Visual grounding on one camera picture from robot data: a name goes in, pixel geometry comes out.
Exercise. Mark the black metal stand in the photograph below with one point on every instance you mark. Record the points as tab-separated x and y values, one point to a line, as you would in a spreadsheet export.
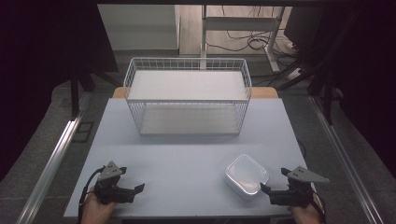
74	93

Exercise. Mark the white metal desk frame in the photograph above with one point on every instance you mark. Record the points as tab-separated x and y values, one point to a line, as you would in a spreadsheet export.
239	23

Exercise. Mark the aluminium rail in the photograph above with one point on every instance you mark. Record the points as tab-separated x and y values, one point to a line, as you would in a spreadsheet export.
345	161
53	161

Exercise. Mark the white plastic lidded container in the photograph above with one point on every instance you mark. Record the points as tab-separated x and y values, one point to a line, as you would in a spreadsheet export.
246	175

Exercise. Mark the black curtain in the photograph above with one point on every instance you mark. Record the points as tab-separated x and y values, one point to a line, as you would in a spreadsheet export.
364	77
37	62

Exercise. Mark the white power strip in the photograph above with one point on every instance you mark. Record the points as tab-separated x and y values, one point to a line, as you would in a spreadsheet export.
294	74

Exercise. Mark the person's left hand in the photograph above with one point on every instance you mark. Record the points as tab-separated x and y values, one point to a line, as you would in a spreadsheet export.
95	211

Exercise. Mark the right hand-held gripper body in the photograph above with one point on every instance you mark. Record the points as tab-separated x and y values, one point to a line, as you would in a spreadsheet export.
295	193

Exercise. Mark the wooden table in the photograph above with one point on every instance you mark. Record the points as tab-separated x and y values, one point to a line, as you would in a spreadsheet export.
264	92

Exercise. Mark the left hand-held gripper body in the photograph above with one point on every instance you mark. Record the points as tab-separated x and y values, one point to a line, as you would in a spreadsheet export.
107	188

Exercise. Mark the person's right hand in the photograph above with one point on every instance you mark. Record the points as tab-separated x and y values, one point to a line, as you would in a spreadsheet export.
306	214

